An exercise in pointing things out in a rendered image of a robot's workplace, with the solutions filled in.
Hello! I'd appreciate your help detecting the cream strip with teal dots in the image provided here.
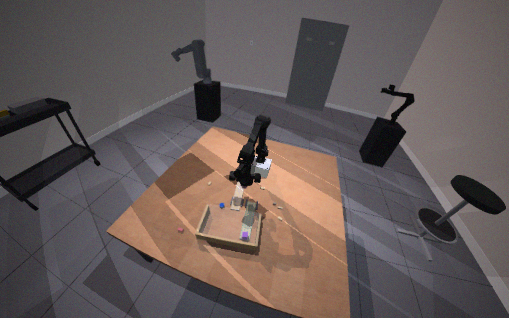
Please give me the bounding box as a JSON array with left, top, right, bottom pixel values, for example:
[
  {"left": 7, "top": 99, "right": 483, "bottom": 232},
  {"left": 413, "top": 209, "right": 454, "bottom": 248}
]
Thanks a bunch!
[{"left": 246, "top": 202, "right": 256, "bottom": 212}]

